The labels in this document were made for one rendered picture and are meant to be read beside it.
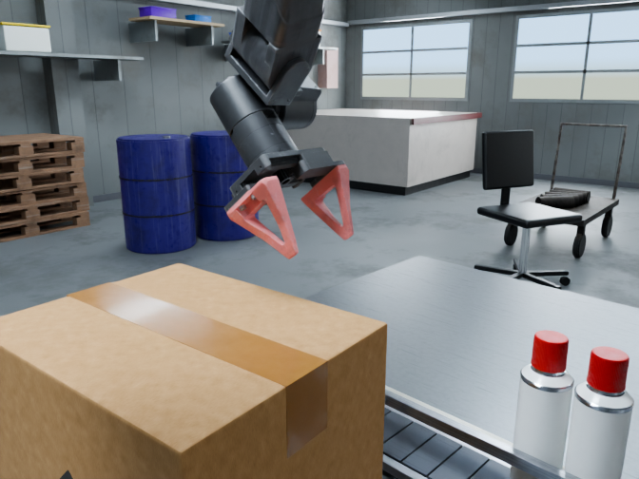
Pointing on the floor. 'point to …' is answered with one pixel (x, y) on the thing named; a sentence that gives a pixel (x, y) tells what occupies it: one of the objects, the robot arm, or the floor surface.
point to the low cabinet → (395, 146)
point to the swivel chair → (519, 167)
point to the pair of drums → (178, 189)
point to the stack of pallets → (42, 183)
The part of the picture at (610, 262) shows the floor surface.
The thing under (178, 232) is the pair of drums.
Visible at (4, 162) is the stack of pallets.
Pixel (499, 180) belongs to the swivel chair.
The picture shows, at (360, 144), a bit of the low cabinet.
